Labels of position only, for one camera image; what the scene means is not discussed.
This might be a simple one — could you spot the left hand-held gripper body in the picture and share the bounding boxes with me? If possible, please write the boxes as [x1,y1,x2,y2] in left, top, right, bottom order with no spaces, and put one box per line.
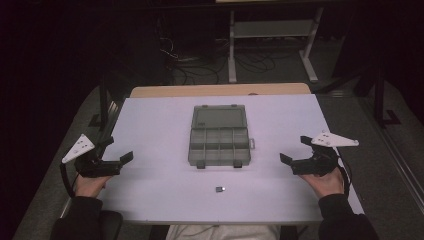
[61,133,122,179]

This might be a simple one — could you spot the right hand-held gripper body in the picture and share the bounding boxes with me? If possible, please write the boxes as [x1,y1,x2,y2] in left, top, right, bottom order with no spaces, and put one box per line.
[291,130,360,177]

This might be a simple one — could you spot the clear plastic compartment box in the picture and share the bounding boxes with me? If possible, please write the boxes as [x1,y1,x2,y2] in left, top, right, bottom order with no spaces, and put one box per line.
[187,103,256,170]

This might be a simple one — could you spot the person's left hand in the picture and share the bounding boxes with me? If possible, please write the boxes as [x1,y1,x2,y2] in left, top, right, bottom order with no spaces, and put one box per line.
[73,175,112,199]

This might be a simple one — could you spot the person's right hand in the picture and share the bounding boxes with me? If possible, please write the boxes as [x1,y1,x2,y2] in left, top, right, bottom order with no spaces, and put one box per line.
[299,166,345,200]

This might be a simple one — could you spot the black metal stand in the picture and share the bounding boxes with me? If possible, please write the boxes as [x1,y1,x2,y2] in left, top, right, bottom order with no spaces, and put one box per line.
[372,56,403,130]

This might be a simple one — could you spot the person's light trousers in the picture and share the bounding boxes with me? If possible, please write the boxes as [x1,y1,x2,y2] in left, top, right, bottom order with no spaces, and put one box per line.
[164,223,282,240]

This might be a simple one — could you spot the light wooden table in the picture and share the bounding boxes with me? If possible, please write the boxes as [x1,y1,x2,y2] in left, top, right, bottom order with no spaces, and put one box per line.
[129,82,312,99]

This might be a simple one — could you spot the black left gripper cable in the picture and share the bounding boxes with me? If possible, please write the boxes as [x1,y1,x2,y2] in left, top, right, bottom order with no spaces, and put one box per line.
[59,162,77,198]

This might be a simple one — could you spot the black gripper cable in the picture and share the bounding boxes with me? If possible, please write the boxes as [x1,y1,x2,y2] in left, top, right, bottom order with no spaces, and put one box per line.
[337,159,352,198]
[59,162,77,198]

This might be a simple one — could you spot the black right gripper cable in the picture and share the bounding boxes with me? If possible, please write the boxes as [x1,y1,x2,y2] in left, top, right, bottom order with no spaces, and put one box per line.
[337,159,352,198]

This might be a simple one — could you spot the black metal frame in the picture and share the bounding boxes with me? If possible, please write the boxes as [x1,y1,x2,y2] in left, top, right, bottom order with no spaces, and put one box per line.
[88,74,136,141]

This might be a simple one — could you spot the tangle of floor cables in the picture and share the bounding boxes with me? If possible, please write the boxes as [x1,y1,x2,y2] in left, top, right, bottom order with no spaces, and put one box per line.
[157,34,278,86]

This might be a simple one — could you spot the white metal desk frame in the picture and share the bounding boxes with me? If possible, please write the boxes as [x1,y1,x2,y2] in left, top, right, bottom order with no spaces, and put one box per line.
[227,5,325,84]

